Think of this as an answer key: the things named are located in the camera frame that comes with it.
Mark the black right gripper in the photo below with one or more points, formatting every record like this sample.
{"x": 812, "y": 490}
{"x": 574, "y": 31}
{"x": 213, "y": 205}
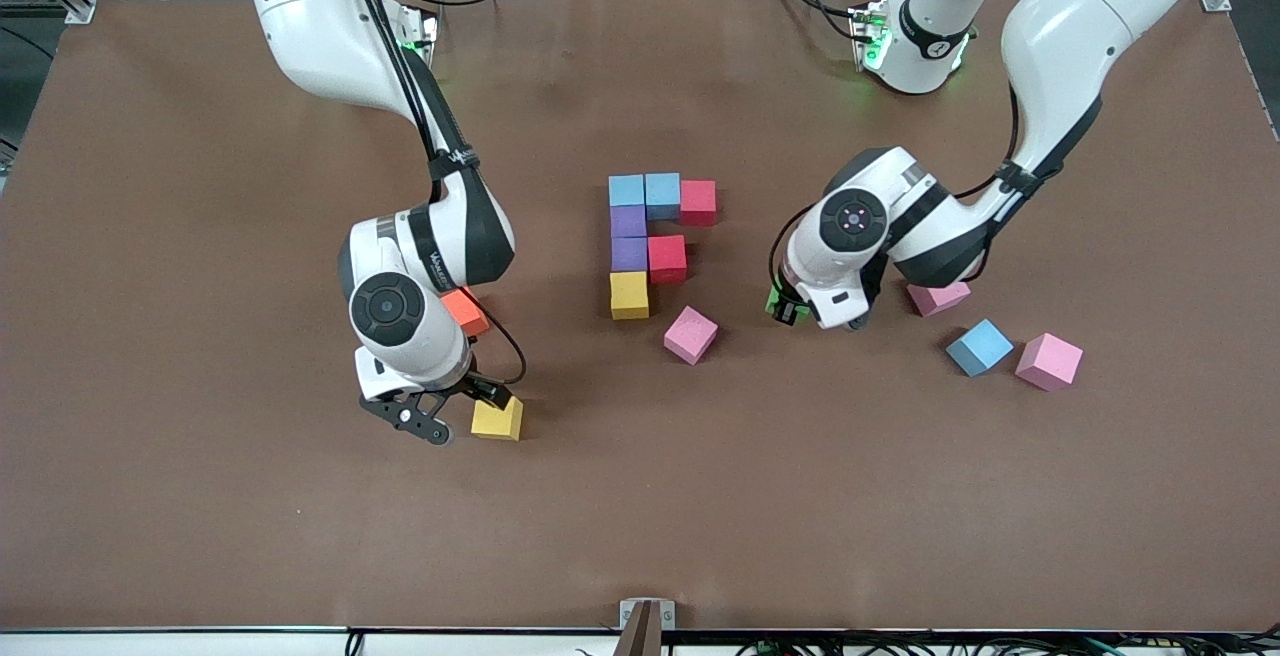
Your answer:
{"x": 481, "y": 388}

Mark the large table cover sheet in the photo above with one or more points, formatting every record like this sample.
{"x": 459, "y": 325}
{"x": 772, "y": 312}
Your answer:
{"x": 200, "y": 286}

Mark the orange foam cube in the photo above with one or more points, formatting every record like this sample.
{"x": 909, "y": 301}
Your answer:
{"x": 467, "y": 314}

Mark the yellow foam cube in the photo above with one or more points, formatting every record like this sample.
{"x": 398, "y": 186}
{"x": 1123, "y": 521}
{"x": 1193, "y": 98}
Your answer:
{"x": 497, "y": 421}
{"x": 629, "y": 294}

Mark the pink foam cube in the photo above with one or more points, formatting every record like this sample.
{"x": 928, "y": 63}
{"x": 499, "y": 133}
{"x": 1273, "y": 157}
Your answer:
{"x": 940, "y": 299}
{"x": 1049, "y": 361}
{"x": 692, "y": 336}

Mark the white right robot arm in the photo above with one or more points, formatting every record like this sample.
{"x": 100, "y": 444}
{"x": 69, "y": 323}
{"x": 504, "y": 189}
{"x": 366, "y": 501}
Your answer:
{"x": 320, "y": 26}

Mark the blue foam cube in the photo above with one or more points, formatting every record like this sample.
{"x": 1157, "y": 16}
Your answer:
{"x": 627, "y": 191}
{"x": 662, "y": 197}
{"x": 981, "y": 347}

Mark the purple foam cube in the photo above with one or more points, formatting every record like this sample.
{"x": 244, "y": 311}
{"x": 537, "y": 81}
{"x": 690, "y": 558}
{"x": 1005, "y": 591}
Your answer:
{"x": 628, "y": 222}
{"x": 629, "y": 254}

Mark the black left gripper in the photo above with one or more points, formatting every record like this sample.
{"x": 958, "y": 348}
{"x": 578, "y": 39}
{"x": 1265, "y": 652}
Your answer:
{"x": 793, "y": 313}

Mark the grey metal table bracket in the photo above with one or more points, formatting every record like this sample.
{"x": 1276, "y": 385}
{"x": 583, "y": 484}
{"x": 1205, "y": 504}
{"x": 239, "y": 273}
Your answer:
{"x": 647, "y": 616}

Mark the green foam cube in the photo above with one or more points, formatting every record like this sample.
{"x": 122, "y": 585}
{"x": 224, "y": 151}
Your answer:
{"x": 772, "y": 311}

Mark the red foam cube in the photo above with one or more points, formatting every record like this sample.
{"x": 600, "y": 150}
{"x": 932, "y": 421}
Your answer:
{"x": 667, "y": 258}
{"x": 698, "y": 204}

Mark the white table edge rail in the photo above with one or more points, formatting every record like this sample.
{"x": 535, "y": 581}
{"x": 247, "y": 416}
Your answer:
{"x": 150, "y": 646}

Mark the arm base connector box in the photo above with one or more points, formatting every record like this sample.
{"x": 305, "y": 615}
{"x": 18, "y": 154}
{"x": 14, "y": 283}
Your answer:
{"x": 870, "y": 36}
{"x": 425, "y": 31}

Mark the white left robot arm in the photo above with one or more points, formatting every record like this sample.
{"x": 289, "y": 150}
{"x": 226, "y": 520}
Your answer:
{"x": 1060, "y": 46}

